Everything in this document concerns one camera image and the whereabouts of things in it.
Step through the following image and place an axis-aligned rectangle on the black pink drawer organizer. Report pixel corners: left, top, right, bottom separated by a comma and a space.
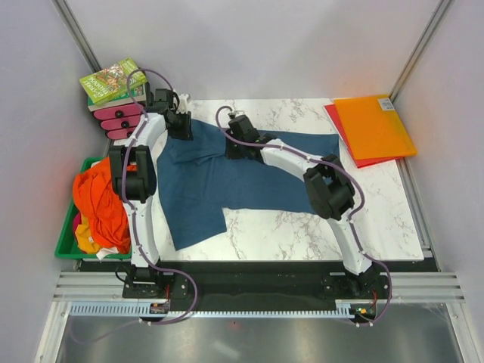
90, 82, 152, 141

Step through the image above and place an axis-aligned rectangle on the grey slotted cable duct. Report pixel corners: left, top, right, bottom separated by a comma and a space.
68, 299, 356, 319

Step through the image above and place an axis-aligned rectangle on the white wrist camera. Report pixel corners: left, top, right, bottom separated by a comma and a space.
175, 94, 191, 114
228, 110, 245, 119

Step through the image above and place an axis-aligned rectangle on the dark green book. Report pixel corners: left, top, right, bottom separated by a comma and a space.
87, 83, 149, 112

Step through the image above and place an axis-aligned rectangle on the light green book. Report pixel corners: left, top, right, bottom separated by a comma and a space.
79, 57, 147, 106

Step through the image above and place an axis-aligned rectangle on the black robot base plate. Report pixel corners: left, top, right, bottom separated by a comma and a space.
114, 259, 394, 312

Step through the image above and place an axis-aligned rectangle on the orange plastic folder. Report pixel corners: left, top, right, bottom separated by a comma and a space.
334, 95, 417, 160

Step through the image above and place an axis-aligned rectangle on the yellow shirt in bin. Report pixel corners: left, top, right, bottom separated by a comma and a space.
75, 224, 101, 254

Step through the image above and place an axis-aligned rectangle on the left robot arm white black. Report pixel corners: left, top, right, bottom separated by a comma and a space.
108, 88, 194, 268

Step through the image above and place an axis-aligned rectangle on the green plastic bin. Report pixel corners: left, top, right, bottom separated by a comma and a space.
54, 157, 132, 262

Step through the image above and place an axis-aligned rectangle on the blue polo shirt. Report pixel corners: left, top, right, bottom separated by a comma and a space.
155, 118, 341, 251

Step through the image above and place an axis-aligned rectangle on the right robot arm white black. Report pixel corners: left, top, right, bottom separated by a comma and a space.
225, 111, 379, 298

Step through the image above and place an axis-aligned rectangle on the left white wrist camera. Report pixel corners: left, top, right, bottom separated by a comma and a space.
175, 94, 191, 114

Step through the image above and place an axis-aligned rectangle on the red plastic folder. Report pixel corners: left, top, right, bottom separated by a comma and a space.
324, 104, 395, 169

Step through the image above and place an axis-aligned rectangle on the orange shirt in bin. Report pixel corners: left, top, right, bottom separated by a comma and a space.
73, 157, 131, 254

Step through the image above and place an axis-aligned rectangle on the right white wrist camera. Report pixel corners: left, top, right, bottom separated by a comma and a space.
228, 110, 245, 119

